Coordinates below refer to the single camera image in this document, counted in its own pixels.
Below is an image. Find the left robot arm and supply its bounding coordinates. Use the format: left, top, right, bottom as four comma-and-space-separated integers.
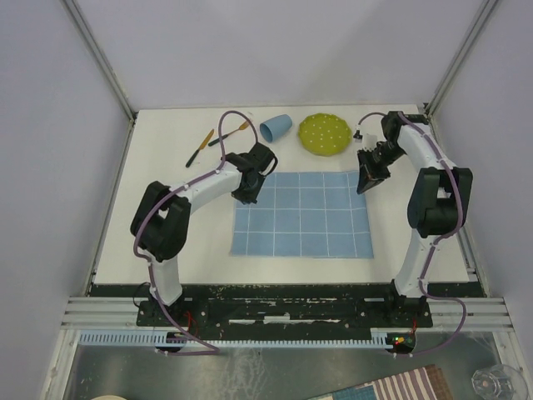
130, 142, 278, 325

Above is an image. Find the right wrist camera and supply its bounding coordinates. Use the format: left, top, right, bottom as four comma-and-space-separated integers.
353, 129, 379, 151

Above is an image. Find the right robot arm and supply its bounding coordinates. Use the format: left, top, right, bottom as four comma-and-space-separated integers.
356, 111, 473, 326

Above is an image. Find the aluminium frame rail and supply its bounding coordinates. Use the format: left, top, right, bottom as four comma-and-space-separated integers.
425, 0, 502, 119

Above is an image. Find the striped folded cloth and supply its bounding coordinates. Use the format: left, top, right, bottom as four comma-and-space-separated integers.
315, 364, 453, 400

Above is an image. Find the blue checked cloth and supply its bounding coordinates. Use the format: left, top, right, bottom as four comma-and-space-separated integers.
231, 170, 374, 259

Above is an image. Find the orange fork green handle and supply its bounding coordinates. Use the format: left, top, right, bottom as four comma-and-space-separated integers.
207, 121, 250, 147

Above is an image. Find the green dotted plate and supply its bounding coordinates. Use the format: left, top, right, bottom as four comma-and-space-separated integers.
297, 113, 352, 157

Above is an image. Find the clear glass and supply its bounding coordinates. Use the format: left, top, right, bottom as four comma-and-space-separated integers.
471, 364, 530, 400

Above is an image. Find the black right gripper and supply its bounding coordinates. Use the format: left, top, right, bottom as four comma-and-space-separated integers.
356, 141, 404, 194

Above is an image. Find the cream round object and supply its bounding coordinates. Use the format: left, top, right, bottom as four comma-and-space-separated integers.
92, 395, 126, 400

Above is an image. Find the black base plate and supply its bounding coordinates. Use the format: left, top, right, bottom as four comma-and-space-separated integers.
136, 283, 433, 333

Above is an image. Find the orange knife green handle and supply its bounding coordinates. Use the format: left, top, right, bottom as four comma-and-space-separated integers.
185, 129, 215, 168

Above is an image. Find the blue cup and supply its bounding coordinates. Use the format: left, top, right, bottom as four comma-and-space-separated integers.
259, 114, 293, 143

